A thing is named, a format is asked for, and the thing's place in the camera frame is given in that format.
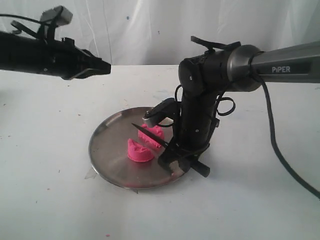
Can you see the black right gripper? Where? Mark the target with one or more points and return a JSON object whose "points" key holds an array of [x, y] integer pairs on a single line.
{"points": [[185, 155]]}

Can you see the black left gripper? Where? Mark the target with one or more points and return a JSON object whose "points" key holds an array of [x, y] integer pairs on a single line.
{"points": [[71, 62]]}

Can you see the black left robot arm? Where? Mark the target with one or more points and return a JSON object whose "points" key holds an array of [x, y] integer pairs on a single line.
{"points": [[22, 54]]}

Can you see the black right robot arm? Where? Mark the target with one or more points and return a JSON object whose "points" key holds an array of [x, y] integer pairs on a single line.
{"points": [[226, 68]]}

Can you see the pink clay piece back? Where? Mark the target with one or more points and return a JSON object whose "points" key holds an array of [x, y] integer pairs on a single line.
{"points": [[151, 137]]}

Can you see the pink clay piece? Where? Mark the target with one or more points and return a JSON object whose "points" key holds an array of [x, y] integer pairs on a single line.
{"points": [[137, 152], [151, 137]]}

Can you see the pink clay piece front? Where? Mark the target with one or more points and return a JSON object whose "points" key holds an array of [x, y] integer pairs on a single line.
{"points": [[137, 152]]}

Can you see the white backdrop curtain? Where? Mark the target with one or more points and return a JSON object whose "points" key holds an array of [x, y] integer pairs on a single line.
{"points": [[158, 32]]}

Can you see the round steel plate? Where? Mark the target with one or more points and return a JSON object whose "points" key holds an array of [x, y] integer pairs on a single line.
{"points": [[108, 150]]}

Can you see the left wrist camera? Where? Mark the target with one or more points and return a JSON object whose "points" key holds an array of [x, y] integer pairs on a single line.
{"points": [[52, 19]]}

